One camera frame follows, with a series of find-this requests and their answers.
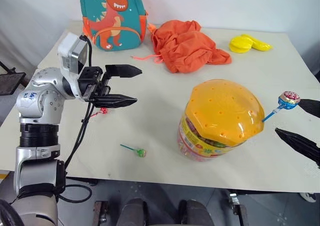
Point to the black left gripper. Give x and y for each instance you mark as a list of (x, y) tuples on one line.
[(91, 83)]

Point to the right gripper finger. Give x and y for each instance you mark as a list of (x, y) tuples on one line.
[(300, 142), (311, 107)]

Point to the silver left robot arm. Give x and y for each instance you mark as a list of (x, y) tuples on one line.
[(37, 96)]

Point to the orange perforated jar lid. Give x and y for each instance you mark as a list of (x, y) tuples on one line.
[(222, 108)]

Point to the clear plastic lollipop jar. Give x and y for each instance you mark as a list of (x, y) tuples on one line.
[(197, 146)]

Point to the blue-wrapped lollipop with blue stick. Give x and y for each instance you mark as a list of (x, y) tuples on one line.
[(288, 99)]

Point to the red-wrapped lollipop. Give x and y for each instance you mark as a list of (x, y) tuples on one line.
[(103, 111)]

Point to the white rounded object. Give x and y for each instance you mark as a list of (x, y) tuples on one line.
[(308, 197)]

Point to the teal dinosaur backpack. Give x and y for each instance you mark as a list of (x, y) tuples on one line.
[(115, 16)]

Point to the green-wrapped lollipop with green stick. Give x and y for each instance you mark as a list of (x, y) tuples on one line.
[(141, 153)]

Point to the yellow round plastic disc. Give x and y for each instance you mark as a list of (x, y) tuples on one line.
[(262, 45), (240, 44)]

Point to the black table caster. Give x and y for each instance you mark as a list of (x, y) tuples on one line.
[(236, 206)]

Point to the black metal stand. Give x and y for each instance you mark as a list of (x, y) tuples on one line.
[(10, 82)]

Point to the dark rounded shape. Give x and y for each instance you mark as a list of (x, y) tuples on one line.
[(196, 214), (133, 213)]

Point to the rusty caster plate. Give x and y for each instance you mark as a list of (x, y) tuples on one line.
[(100, 213)]

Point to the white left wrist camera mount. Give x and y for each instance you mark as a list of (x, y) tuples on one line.
[(66, 46)]

